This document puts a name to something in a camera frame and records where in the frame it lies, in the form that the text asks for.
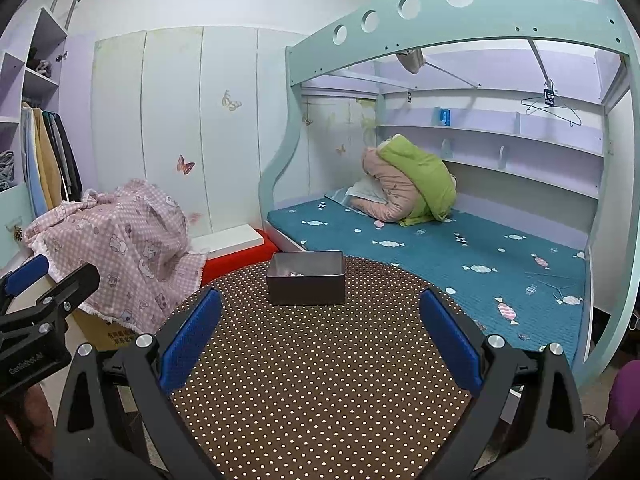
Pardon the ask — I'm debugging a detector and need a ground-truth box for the cardboard box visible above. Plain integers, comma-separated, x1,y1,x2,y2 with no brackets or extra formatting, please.
75,307,143,353

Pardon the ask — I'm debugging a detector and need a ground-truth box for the pink and green folded quilt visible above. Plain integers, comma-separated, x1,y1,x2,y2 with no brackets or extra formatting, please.
347,134,458,227

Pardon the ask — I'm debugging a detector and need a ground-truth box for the blue candy print bed sheet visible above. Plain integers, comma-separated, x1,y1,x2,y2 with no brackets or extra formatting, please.
266,195,586,356

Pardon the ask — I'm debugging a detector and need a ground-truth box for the pink checked cloth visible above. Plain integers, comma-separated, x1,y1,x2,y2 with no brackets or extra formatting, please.
22,178,208,336

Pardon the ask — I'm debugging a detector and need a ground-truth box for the white wardrobe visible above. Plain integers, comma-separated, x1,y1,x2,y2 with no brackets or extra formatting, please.
92,25,311,241

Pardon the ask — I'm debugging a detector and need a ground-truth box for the white pillow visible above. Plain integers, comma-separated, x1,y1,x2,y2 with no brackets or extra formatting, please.
345,180,388,206

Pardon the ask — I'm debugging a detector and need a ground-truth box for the row of hanging clothes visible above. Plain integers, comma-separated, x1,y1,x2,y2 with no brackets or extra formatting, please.
20,105,83,216

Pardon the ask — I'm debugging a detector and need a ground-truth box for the red and white step box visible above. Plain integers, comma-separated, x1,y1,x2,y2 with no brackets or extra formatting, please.
189,224,281,286

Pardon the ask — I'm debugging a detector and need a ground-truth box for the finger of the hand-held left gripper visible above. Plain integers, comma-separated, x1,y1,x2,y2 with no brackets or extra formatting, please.
0,254,51,303
35,262,101,318

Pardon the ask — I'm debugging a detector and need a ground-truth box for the grey hanging cloth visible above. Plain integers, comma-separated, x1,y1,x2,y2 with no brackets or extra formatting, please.
397,49,426,75

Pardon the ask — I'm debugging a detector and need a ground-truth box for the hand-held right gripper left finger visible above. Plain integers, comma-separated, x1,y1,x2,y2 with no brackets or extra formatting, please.
52,287,223,480

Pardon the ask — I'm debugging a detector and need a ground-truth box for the grey metal box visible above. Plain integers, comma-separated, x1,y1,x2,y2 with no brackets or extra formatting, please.
266,250,347,307

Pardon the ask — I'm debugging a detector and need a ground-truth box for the person's left hand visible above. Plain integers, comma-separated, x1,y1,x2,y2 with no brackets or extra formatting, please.
17,382,57,463

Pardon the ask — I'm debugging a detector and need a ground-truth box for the round polka dot table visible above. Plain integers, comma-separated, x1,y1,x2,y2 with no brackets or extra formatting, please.
150,255,488,480

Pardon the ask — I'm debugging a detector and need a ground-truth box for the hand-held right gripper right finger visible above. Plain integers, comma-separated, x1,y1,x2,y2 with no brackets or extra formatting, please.
419,289,590,480

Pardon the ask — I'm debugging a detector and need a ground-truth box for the purple cloth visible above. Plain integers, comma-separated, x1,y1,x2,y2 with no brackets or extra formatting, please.
607,360,640,441

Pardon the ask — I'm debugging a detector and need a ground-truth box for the wire clothes hanger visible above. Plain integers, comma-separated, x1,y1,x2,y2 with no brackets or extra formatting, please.
520,94,582,128

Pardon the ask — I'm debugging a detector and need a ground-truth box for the purple open shelf unit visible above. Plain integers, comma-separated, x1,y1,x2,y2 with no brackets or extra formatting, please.
0,7,71,196

